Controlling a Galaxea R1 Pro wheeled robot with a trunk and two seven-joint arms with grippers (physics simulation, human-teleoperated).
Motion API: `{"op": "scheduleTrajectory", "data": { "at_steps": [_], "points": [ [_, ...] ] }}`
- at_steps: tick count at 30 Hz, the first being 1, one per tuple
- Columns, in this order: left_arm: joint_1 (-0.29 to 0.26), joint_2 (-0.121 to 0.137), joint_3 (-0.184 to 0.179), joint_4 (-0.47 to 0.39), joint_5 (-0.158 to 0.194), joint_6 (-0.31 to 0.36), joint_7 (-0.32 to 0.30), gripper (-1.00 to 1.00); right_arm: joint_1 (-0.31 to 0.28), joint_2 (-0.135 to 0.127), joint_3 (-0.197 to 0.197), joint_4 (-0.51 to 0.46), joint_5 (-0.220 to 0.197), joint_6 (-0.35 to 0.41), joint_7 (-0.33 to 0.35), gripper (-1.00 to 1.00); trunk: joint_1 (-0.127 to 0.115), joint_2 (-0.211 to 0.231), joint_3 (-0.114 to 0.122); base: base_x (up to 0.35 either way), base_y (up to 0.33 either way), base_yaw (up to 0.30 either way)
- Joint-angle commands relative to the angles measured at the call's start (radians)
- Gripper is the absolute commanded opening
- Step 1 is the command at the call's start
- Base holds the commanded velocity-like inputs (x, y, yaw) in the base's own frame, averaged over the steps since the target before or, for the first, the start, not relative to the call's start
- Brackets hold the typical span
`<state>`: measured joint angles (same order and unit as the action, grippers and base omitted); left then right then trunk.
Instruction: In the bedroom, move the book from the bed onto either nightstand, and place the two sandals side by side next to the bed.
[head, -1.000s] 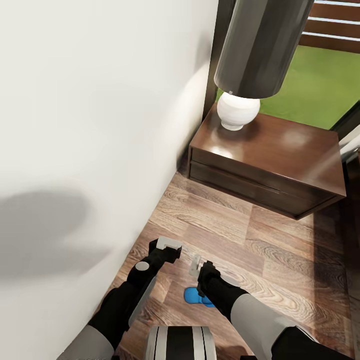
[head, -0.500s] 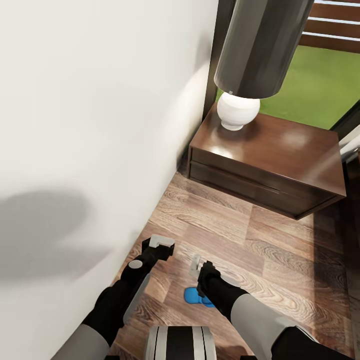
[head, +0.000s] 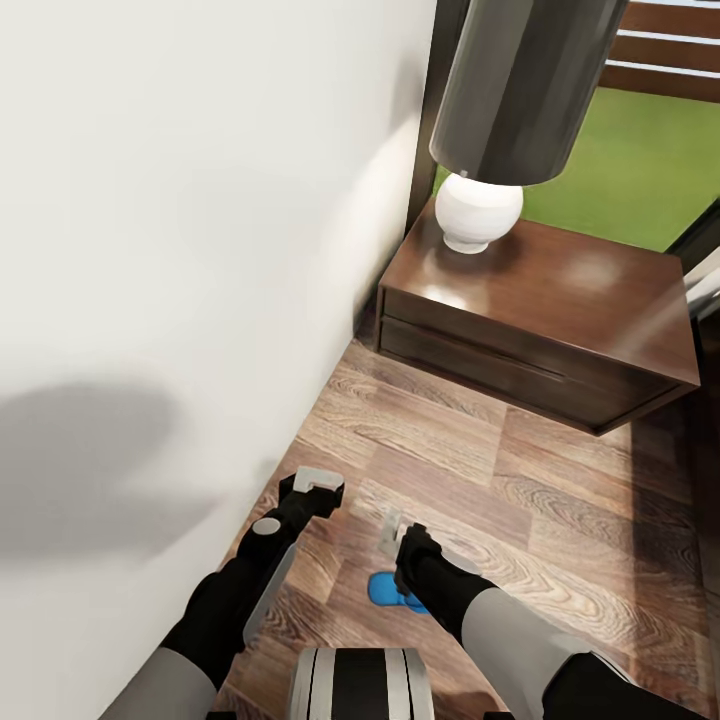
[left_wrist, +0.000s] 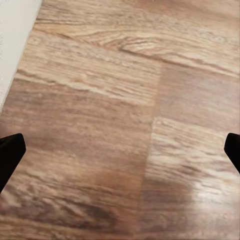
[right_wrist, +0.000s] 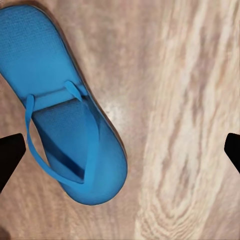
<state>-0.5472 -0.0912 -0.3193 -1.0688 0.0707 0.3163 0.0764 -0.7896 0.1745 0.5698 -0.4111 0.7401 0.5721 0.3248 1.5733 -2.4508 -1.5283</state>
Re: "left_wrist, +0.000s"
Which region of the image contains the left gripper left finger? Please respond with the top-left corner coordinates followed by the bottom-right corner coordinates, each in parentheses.
top-left (0, 133), bottom-right (26, 193)

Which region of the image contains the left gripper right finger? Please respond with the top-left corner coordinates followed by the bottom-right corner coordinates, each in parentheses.
top-left (224, 133), bottom-right (240, 173)

